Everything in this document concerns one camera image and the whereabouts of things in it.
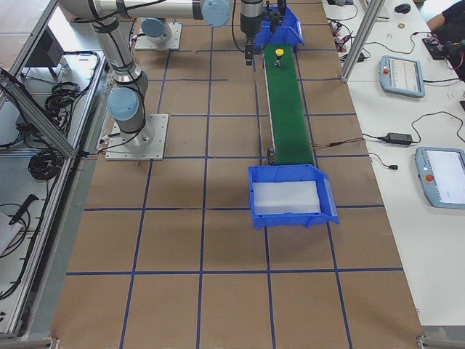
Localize grey teach pendant far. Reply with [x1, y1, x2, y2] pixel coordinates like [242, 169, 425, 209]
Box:
[379, 55, 425, 98]

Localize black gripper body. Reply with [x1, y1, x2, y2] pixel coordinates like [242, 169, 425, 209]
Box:
[240, 9, 262, 38]

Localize blue plastic bin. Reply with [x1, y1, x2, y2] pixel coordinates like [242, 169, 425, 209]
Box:
[255, 7, 304, 51]
[248, 164, 339, 229]

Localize black power brick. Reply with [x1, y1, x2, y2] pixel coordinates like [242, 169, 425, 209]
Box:
[384, 132, 413, 145]

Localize black computer mouse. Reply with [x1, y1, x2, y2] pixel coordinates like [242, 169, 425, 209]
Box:
[394, 3, 411, 14]

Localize aluminium profile post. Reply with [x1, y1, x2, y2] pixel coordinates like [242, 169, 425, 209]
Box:
[340, 0, 384, 82]

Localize grey teach pendant near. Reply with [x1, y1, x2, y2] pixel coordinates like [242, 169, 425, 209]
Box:
[415, 147, 464, 209]

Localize blue right plastic bin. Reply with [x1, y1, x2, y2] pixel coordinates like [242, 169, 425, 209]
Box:
[248, 164, 339, 229]

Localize yellow push button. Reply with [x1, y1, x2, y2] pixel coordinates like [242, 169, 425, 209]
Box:
[274, 47, 285, 67]

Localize aluminium frame rail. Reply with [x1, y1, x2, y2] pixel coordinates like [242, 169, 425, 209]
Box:
[1, 68, 77, 158]

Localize green conveyor belt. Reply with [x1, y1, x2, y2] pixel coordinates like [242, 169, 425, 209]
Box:
[263, 44, 314, 165]

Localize grey teach pendant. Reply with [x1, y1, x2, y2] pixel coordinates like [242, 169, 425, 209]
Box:
[415, 147, 464, 209]
[379, 55, 425, 98]

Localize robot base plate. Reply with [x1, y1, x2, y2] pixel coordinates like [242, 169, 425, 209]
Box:
[105, 113, 169, 161]
[134, 23, 182, 51]

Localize white foam pad right bin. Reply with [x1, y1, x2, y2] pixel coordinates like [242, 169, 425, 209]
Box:
[251, 181, 320, 215]

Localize blue left plastic bin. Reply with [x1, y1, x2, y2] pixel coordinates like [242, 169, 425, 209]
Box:
[255, 7, 304, 51]

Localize black coiled cable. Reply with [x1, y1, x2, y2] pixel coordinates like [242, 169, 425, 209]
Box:
[28, 149, 61, 182]

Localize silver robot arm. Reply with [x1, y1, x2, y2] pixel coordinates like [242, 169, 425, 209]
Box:
[59, 1, 232, 151]
[141, 1, 287, 65]

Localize red black wire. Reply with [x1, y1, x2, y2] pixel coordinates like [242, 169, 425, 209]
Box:
[312, 137, 365, 149]

